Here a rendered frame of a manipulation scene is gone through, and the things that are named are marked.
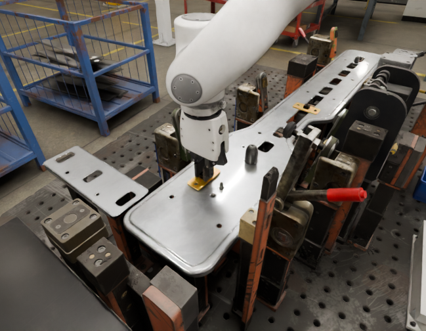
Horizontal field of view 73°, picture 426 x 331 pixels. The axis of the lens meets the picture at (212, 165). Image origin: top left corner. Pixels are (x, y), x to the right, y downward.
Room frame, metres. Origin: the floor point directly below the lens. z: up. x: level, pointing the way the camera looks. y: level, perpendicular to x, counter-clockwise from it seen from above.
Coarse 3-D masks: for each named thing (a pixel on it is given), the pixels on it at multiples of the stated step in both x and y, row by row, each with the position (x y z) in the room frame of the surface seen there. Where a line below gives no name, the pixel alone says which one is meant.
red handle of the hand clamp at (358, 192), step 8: (296, 192) 0.37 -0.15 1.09; (304, 192) 0.36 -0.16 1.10; (312, 192) 0.35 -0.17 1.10; (320, 192) 0.34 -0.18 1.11; (328, 192) 0.33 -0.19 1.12; (336, 192) 0.32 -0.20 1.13; (344, 192) 0.32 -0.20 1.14; (352, 192) 0.31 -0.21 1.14; (360, 192) 0.31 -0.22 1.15; (288, 200) 0.37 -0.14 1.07; (296, 200) 0.36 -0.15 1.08; (304, 200) 0.35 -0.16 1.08; (312, 200) 0.34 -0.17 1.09; (320, 200) 0.33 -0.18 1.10; (328, 200) 0.32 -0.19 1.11; (336, 200) 0.32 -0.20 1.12; (344, 200) 0.31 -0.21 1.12; (352, 200) 0.30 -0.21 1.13; (360, 200) 0.30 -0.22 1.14
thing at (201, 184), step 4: (216, 168) 0.53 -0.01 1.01; (216, 172) 0.51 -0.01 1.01; (220, 172) 0.52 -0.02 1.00; (200, 176) 0.49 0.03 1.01; (192, 180) 0.48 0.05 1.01; (196, 180) 0.48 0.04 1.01; (200, 180) 0.48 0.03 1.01; (208, 180) 0.48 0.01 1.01; (188, 184) 0.47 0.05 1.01; (192, 184) 0.47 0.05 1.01; (200, 184) 0.47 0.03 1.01; (204, 184) 0.47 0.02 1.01; (196, 188) 0.46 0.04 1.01; (200, 188) 0.46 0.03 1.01
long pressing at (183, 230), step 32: (288, 96) 0.93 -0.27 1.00; (320, 96) 0.93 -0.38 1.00; (352, 96) 0.92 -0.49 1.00; (256, 128) 0.72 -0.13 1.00; (160, 192) 0.45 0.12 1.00; (192, 192) 0.45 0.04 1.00; (224, 192) 0.45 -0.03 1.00; (256, 192) 0.45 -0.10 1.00; (128, 224) 0.37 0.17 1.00; (160, 224) 0.36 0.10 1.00; (192, 224) 0.36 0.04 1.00; (224, 224) 0.36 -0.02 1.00; (160, 256) 0.30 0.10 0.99; (192, 256) 0.29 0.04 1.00; (224, 256) 0.30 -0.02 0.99
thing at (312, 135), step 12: (288, 132) 0.38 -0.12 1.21; (300, 132) 0.37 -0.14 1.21; (312, 132) 0.37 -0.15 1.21; (300, 144) 0.36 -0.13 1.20; (312, 144) 0.35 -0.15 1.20; (324, 144) 0.35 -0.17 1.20; (300, 156) 0.35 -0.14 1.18; (288, 168) 0.36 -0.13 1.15; (300, 168) 0.36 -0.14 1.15; (288, 180) 0.36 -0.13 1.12; (288, 192) 0.36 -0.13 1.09
